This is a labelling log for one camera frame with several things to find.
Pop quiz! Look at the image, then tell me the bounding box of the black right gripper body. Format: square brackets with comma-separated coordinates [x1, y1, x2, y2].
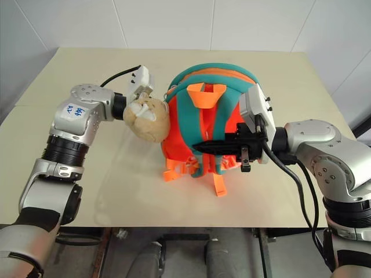
[233, 121, 267, 173]

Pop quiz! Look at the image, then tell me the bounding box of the orange and teal backpack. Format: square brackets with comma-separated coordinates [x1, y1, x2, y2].
[161, 64, 261, 199]

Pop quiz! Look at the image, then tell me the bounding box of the beige plush toy head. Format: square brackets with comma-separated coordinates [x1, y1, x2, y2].
[123, 92, 171, 143]

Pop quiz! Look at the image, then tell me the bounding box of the black crossbar under table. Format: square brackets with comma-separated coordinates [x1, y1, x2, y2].
[156, 232, 211, 242]

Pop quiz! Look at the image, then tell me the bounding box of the dark grey rounded shape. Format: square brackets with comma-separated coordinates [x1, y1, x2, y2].
[204, 239, 242, 278]
[132, 242, 165, 278]

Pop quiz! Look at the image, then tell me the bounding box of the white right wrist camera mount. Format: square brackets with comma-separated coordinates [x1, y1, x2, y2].
[239, 83, 276, 164]

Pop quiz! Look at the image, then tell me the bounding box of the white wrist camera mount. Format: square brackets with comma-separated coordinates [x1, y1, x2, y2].
[239, 83, 276, 164]
[126, 65, 157, 102]

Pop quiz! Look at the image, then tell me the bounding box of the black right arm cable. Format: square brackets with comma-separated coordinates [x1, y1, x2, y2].
[254, 115, 334, 273]

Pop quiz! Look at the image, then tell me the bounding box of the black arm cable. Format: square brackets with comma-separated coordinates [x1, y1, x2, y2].
[254, 115, 334, 273]
[100, 66, 142, 87]

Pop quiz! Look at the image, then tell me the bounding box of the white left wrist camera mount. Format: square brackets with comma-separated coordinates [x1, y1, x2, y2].
[126, 65, 157, 102]

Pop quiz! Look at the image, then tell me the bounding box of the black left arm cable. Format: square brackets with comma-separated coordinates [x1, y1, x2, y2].
[100, 66, 142, 87]

